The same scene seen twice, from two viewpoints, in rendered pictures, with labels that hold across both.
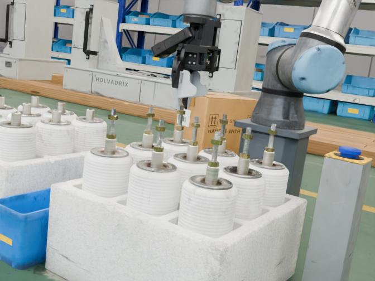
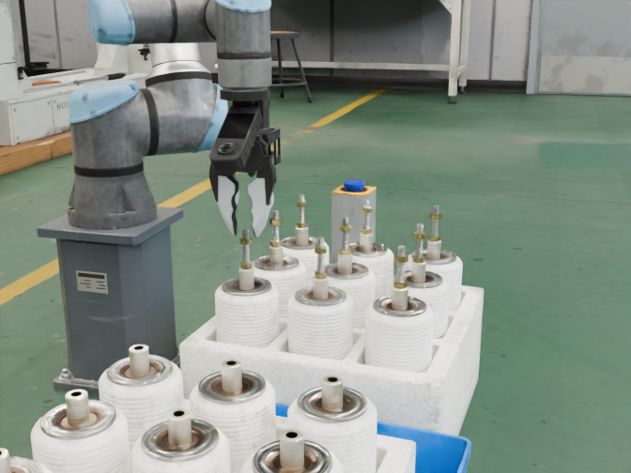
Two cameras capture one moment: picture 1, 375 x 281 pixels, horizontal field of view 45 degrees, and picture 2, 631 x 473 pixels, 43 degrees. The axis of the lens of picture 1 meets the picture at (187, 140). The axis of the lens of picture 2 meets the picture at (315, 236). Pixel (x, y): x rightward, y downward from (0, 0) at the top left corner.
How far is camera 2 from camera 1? 1.68 m
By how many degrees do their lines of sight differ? 99
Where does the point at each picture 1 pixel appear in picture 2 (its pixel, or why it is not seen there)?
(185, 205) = (456, 283)
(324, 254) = not seen: hidden behind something
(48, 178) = not seen: hidden behind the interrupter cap
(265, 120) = (148, 213)
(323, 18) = (193, 48)
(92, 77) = not seen: outside the picture
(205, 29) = (264, 104)
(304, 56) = (223, 104)
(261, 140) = (154, 244)
